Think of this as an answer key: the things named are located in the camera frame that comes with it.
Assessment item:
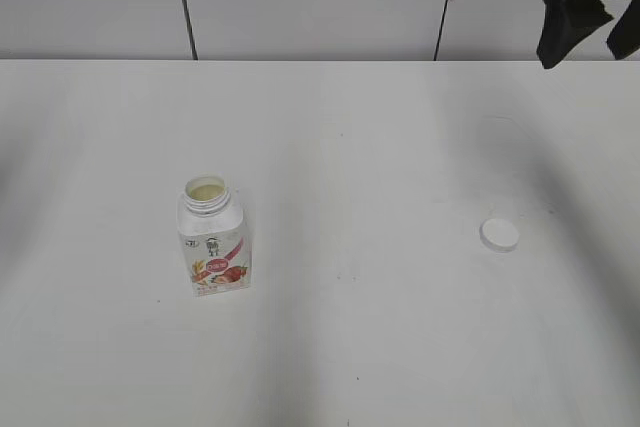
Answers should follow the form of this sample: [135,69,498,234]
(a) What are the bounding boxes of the white round bottle cap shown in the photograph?
[479,218,520,253]

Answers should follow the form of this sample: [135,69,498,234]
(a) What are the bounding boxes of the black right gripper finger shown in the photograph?
[606,0,640,60]
[536,0,613,69]

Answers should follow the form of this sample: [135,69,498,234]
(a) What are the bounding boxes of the white yili changqing yogurt bottle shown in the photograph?
[176,175,252,297]

